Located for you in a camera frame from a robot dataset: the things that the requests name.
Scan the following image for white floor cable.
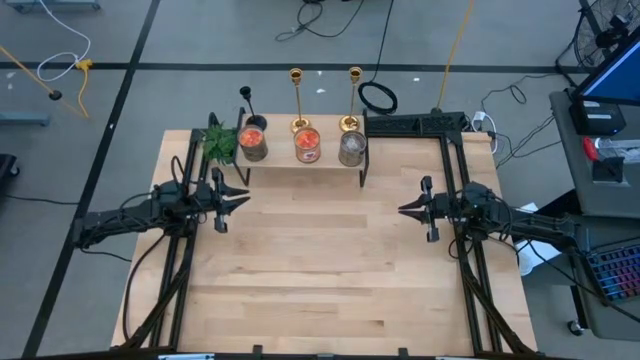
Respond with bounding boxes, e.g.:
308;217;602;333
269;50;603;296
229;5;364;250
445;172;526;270
35;0;92;84

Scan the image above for orange candle jar with label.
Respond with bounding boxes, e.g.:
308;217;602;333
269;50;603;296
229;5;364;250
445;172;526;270
293;126;323;165

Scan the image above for grey floor platform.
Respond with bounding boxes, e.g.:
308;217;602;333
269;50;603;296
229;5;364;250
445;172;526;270
0;111;51;127

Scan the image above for grey floor base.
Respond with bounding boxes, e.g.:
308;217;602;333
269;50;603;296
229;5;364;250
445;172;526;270
4;0;102;13

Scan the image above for black computer monitor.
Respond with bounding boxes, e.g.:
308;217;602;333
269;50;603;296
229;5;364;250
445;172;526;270
572;29;640;107

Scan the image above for grey side desk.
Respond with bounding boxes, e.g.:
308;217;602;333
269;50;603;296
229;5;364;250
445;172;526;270
548;89;640;220

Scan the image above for green artificial plant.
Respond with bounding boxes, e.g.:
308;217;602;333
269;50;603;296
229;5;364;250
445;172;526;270
202;122;240;166

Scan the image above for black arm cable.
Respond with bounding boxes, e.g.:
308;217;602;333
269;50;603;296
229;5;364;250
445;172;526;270
121;230;169;344

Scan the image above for yellow hanging cord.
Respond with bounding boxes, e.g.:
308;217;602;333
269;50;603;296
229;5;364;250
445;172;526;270
0;44;64;102
435;0;476;114

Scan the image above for black candlestick holder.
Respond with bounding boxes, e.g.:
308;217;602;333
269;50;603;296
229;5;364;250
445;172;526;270
238;85;268;131

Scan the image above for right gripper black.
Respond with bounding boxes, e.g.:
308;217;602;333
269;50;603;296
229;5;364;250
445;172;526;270
397;175;466;244

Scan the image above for black looped floor cable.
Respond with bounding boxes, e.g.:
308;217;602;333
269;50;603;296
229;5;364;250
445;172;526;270
274;0;366;43

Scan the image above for orange candle plain glass jar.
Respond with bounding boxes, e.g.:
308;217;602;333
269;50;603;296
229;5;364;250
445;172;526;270
237;124;269;163

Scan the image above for grey candle glass jar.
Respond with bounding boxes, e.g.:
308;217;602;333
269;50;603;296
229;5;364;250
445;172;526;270
337;130;368;168

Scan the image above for dark grey cart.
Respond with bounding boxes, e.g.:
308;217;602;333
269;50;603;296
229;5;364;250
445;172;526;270
567;234;640;344

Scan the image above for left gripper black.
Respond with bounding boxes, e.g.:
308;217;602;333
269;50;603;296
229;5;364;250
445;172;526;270
194;166;252;235

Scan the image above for black caster base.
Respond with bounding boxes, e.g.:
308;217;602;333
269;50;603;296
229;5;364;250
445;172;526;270
0;153;21;180

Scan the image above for white paper sheet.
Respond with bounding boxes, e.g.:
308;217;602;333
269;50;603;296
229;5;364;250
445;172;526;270
514;202;564;277

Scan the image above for small black box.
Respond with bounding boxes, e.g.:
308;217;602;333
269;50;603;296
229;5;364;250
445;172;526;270
592;157;626;185

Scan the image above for black printer box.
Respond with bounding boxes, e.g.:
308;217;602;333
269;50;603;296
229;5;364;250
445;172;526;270
568;97;627;137

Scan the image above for wooden shelf riser black legs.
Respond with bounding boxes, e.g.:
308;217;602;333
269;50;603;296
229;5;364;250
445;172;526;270
233;106;371;189

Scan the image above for black thin floor cables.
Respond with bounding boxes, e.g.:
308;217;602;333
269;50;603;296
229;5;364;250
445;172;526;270
479;73;564;170

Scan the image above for gold candlestick holder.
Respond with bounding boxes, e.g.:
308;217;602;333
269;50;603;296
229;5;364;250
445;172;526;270
288;67;312;135
338;65;364;134

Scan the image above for clear plastic container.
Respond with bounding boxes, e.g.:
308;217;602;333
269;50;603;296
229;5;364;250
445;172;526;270
597;137;640;162

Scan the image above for black thin floor cable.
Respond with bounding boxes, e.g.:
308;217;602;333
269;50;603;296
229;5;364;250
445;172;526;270
0;193;80;207

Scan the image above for black coiled floor cable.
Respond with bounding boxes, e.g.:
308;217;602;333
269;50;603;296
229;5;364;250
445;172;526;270
356;0;399;116

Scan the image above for yellow plug cable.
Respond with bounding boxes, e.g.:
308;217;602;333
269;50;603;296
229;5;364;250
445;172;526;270
74;58;95;119

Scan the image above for black standing fan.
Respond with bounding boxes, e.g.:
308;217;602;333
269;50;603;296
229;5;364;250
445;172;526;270
555;0;640;76

